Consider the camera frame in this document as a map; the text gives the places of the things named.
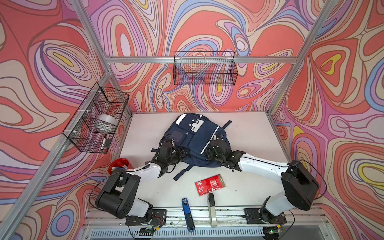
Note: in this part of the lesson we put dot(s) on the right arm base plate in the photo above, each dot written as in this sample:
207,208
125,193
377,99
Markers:
255,216

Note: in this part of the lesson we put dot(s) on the back wire basket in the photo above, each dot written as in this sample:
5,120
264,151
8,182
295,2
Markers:
205,68

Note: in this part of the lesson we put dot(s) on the white tape roll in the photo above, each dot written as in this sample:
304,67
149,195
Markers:
106,123

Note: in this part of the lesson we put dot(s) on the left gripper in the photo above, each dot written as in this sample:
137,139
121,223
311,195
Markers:
180,154

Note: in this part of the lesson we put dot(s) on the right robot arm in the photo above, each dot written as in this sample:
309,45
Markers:
299,186

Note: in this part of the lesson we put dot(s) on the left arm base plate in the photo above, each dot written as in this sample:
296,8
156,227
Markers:
155,218

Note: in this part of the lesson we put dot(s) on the left wire basket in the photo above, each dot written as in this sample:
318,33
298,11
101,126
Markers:
81,131

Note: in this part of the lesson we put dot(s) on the red packet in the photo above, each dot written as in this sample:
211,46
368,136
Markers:
209,185

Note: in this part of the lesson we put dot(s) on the navy blue backpack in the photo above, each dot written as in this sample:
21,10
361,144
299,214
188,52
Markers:
193,133

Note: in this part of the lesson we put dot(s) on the wire basket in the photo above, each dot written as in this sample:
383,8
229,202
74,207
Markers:
81,131
205,68

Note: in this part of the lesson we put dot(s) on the marker in basket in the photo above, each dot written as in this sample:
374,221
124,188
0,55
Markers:
103,142

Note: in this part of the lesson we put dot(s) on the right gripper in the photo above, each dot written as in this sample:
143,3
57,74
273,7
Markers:
209,154

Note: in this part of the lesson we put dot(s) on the blue stapler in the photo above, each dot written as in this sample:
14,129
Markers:
188,215

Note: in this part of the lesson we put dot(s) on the red cup with markers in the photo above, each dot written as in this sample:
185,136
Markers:
119,163

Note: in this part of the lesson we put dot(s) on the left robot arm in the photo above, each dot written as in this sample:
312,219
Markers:
118,196

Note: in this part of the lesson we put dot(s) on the black beige stapler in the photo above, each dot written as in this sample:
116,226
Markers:
212,210

